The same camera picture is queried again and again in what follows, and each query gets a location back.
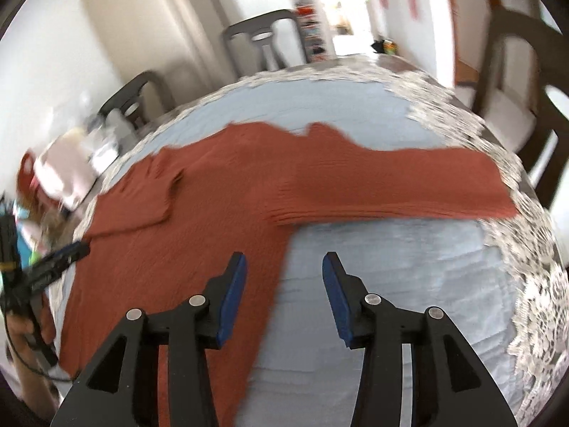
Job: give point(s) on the blue quilted lace-edged blanket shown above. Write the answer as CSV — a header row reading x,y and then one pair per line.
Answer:
x,y
400,275

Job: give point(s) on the dark dining chair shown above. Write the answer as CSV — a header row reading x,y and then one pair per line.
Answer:
x,y
151,82
502,26
249,24

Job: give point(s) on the black bag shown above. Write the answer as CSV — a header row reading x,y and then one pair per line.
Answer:
x,y
378,46

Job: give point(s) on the clear plastic containers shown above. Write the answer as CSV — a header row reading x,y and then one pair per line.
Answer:
x,y
104,138

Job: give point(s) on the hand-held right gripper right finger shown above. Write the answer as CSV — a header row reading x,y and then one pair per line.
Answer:
x,y
338,303

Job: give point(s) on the rust knitted sweater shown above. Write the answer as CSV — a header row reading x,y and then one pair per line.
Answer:
x,y
200,195

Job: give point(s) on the brown wooden door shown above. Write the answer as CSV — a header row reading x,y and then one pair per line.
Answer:
x,y
453,22

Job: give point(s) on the yellow green bottle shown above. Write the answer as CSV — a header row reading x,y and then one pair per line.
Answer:
x,y
390,47

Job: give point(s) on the person's left hand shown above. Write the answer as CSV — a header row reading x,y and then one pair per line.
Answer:
x,y
45,320

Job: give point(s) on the red round object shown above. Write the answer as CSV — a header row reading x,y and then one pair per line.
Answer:
x,y
26,178

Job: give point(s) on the cluttered shelf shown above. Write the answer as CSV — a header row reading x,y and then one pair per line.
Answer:
x,y
311,31

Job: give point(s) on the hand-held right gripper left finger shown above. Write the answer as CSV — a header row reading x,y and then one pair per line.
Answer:
x,y
231,303

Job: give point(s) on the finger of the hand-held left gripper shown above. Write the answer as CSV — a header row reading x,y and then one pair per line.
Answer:
x,y
62,259

